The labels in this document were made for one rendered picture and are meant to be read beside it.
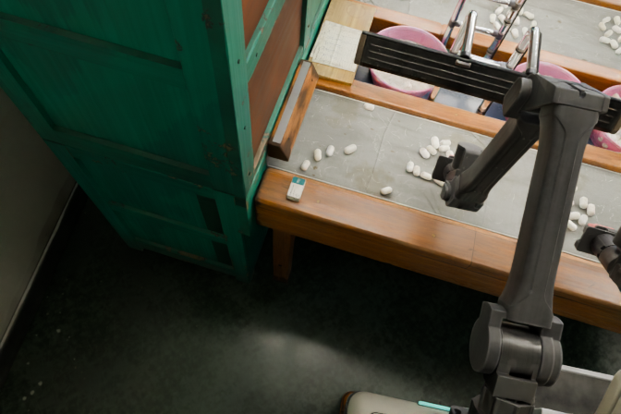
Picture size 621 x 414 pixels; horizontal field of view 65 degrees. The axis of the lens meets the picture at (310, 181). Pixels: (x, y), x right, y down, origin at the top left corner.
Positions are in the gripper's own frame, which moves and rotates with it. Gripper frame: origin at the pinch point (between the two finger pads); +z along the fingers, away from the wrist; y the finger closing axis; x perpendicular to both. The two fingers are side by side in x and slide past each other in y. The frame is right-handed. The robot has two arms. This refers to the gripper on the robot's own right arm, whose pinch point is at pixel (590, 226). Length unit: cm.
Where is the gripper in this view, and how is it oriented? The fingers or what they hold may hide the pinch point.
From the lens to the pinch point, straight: 140.5
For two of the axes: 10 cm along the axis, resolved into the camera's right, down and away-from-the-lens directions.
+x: -2.3, 8.9, 3.9
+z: 1.7, -3.6, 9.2
